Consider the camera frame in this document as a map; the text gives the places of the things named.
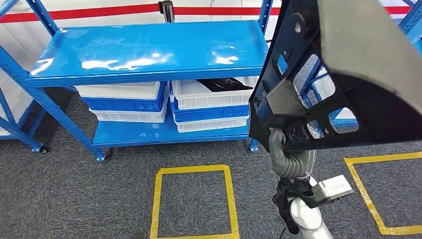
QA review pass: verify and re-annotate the black part inside crate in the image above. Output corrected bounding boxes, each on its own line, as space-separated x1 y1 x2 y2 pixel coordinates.
196 77 254 92

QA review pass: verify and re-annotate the black chrome stanchion post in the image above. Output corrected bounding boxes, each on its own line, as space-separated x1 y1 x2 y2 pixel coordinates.
158 0 175 24

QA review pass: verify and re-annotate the yellow floor tape square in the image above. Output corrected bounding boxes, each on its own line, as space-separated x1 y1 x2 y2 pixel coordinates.
343 151 422 237
150 164 240 239

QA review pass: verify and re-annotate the long black plastic panel part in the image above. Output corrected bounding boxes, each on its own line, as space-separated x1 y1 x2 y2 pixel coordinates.
248 0 422 153

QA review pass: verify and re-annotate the blue metal shelf rack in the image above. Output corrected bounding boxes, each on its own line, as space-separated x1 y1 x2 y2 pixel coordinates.
0 0 275 162
0 84 50 154
298 0 422 129

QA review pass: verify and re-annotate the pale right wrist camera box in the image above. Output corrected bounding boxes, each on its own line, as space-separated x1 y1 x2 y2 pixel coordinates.
311 175 353 204

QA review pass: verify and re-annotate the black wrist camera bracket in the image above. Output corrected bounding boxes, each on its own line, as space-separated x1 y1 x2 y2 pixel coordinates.
280 178 327 209

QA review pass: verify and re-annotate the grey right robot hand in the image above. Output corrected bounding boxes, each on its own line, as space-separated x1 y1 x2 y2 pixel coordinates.
268 126 317 166

